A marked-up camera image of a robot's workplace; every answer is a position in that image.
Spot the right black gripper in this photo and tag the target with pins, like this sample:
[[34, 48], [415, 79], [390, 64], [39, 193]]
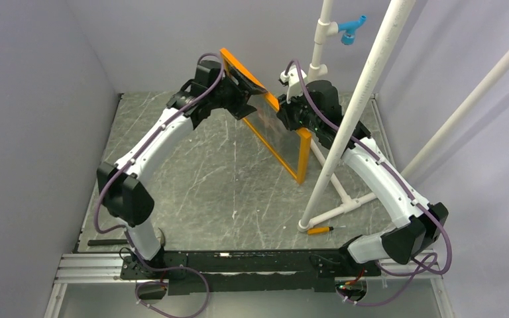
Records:
[[285, 108]]

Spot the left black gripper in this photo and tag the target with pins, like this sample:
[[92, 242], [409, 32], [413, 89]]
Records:
[[240, 108]]

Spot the orange picture frame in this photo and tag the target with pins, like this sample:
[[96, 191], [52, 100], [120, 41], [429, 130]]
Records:
[[290, 148]]

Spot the orange handled screwdriver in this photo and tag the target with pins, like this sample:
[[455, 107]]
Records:
[[319, 230]]

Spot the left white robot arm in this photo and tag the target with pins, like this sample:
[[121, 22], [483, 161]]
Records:
[[122, 185]]

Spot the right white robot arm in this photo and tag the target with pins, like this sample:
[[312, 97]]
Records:
[[416, 223]]

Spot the blue pipe fitting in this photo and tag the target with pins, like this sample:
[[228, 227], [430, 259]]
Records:
[[349, 30]]

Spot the white pvc pipe stand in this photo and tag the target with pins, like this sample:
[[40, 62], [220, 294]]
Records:
[[387, 36]]

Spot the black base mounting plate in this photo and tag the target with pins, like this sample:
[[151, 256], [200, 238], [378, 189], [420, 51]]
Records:
[[249, 283]]

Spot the black rod on table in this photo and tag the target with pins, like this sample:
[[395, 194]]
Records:
[[107, 242]]

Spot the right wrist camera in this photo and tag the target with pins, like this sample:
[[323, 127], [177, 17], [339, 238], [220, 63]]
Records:
[[291, 79]]

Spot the aluminium rail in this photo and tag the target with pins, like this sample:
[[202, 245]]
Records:
[[412, 263]]

